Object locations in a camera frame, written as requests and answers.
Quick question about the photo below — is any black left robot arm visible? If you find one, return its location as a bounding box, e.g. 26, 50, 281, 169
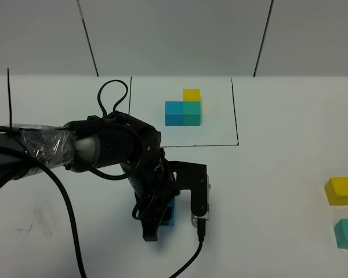
0, 112, 177, 242

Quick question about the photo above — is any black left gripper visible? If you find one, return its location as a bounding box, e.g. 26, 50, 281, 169
128, 149, 175, 242

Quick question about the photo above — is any white template sheet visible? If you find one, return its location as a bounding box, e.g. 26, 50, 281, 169
130, 77, 238, 147

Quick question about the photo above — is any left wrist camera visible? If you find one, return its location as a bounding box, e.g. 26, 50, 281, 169
169, 161, 210, 228

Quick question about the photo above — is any green template cube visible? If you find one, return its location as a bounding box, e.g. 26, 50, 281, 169
183, 101, 201, 126

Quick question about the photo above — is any blue template cube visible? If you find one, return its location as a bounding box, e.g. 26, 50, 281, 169
165, 101, 184, 126

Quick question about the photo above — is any yellow template cube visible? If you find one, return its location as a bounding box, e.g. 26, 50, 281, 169
183, 89, 201, 102

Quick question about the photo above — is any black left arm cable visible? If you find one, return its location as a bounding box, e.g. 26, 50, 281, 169
0, 79, 206, 278

